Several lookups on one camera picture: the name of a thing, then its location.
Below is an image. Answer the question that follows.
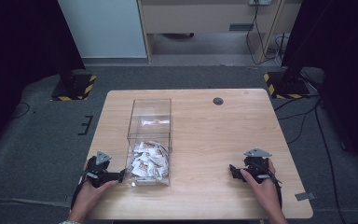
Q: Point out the thin black floor cable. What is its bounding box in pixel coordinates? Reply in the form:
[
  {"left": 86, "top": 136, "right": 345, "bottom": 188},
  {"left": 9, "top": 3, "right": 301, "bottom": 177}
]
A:
[{"left": 10, "top": 101, "right": 32, "bottom": 120}]

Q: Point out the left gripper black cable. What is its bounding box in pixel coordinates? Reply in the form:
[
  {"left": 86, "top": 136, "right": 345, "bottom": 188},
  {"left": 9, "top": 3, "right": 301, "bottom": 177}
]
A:
[{"left": 70, "top": 179, "right": 89, "bottom": 210}]

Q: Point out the white power strip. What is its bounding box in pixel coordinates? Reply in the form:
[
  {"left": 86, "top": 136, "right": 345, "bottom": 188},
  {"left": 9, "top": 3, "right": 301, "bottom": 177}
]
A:
[{"left": 248, "top": 0, "right": 272, "bottom": 7}]

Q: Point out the black yellow striped stand base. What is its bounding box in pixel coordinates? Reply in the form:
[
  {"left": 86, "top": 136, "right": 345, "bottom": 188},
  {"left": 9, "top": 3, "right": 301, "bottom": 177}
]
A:
[
  {"left": 263, "top": 71, "right": 311, "bottom": 100},
  {"left": 50, "top": 73, "right": 98, "bottom": 102}
]

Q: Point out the long black floor cable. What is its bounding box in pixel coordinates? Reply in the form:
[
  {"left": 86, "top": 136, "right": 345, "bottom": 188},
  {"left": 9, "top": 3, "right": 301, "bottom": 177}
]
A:
[{"left": 313, "top": 102, "right": 349, "bottom": 224}]

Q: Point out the clear acrylic box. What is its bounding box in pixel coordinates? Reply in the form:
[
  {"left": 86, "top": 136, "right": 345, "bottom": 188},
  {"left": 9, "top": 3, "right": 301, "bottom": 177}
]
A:
[{"left": 124, "top": 98, "right": 172, "bottom": 188}]

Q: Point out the black power cable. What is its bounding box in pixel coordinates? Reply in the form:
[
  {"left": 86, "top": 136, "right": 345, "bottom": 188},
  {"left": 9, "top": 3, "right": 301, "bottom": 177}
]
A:
[{"left": 245, "top": 3, "right": 285, "bottom": 66}]

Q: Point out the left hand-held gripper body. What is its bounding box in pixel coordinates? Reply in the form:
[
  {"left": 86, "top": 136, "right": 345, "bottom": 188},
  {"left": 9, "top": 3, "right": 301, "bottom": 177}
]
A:
[{"left": 85, "top": 150, "right": 121, "bottom": 189}]

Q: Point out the pile of white packets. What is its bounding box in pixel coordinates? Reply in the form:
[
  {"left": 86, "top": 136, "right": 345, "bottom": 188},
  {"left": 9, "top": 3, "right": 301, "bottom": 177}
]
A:
[{"left": 130, "top": 141, "right": 170, "bottom": 181}]

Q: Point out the light wooden desk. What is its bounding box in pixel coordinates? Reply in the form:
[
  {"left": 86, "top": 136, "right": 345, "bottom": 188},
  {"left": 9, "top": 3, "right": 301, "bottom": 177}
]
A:
[{"left": 136, "top": 0, "right": 303, "bottom": 63}]

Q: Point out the person's right hand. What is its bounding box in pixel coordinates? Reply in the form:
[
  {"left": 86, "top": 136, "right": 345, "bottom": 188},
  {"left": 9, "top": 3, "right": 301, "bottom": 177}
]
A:
[{"left": 240, "top": 158, "right": 282, "bottom": 216}]

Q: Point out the dark curtain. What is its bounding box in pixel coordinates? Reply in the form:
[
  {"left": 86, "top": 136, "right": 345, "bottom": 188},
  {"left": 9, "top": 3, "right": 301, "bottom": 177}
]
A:
[
  {"left": 0, "top": 0, "right": 87, "bottom": 158},
  {"left": 281, "top": 0, "right": 358, "bottom": 171}
]

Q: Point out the grey tape piece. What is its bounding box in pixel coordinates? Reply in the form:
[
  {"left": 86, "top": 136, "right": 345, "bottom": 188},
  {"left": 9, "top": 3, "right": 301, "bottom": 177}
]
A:
[{"left": 294, "top": 191, "right": 318, "bottom": 202}]

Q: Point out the person's left hand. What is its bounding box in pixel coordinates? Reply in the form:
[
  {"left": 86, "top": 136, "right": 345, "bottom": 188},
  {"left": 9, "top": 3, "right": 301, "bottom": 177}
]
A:
[{"left": 74, "top": 178, "right": 119, "bottom": 217}]

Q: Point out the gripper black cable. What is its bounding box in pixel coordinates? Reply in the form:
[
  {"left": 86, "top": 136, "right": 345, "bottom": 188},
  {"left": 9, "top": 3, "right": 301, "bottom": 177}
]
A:
[
  {"left": 272, "top": 177, "right": 283, "bottom": 210},
  {"left": 70, "top": 179, "right": 89, "bottom": 210}
]

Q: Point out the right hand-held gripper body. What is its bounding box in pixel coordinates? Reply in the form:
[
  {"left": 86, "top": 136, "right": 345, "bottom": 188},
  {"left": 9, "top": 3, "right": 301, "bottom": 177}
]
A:
[{"left": 236, "top": 147, "right": 282, "bottom": 185}]

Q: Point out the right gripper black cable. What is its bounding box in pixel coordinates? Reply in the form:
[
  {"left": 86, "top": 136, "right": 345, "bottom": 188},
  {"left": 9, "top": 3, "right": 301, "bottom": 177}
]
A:
[{"left": 272, "top": 177, "right": 283, "bottom": 210}]

